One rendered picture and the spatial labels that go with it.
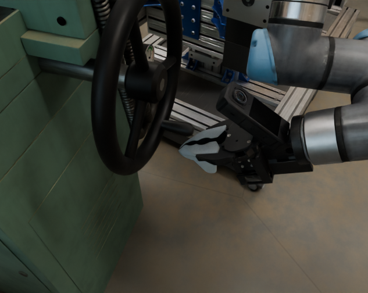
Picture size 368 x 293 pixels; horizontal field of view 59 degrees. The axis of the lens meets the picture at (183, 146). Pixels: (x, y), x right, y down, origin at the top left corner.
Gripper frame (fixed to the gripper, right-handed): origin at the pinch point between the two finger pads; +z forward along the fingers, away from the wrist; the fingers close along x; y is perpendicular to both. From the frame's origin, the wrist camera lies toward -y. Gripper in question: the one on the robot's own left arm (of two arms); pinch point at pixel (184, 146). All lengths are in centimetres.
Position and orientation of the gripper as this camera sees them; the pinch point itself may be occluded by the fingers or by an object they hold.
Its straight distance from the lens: 56.3
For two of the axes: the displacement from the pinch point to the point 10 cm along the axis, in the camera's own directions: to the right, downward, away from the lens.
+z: -8.2, 1.2, 5.5
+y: 4.8, 6.8, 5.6
